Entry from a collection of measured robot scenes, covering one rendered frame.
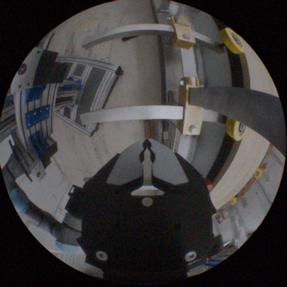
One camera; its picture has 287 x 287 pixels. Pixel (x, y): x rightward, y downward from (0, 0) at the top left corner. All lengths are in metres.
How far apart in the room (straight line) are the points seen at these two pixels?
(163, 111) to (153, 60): 0.98
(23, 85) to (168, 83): 0.50
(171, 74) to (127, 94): 0.76
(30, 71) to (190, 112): 0.47
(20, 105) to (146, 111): 0.55
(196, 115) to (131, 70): 0.97
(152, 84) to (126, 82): 0.29
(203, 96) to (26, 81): 0.45
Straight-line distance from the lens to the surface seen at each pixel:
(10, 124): 0.68
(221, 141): 0.41
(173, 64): 0.37
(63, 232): 0.34
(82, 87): 1.04
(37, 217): 0.36
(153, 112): 0.19
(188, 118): 0.20
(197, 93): 0.17
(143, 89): 1.04
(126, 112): 0.19
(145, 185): 0.32
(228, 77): 0.41
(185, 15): 0.30
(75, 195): 0.36
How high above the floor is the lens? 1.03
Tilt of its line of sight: 61 degrees down
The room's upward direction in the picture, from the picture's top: 176 degrees counter-clockwise
